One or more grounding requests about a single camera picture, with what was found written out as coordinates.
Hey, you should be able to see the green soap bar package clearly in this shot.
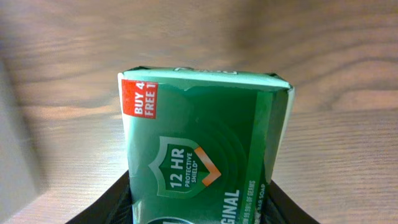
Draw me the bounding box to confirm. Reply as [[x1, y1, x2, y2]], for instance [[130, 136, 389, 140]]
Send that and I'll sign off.
[[118, 67, 295, 224]]

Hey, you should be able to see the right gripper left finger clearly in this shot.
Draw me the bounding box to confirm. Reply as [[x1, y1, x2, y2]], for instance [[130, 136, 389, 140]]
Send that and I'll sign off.
[[66, 171, 133, 224]]

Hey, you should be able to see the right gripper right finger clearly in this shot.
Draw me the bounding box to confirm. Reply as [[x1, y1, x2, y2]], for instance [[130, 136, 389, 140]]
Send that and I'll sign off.
[[263, 181, 320, 224]]

